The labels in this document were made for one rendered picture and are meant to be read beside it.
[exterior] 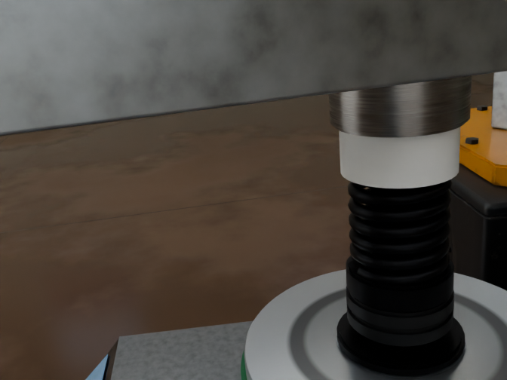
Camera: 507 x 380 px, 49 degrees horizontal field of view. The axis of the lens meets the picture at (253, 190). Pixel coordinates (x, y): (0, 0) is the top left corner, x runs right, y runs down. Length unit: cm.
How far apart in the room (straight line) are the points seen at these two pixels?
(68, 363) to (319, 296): 166
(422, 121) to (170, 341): 32
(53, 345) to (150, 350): 167
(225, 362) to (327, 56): 31
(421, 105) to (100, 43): 17
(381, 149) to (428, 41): 7
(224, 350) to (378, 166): 25
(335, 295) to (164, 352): 16
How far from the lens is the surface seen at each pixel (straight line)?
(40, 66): 22
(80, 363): 204
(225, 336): 52
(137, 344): 53
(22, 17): 22
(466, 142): 124
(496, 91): 134
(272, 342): 40
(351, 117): 31
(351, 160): 33
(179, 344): 52
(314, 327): 42
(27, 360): 215
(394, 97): 30
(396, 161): 32
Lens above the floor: 111
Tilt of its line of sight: 19 degrees down
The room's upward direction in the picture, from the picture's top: 5 degrees counter-clockwise
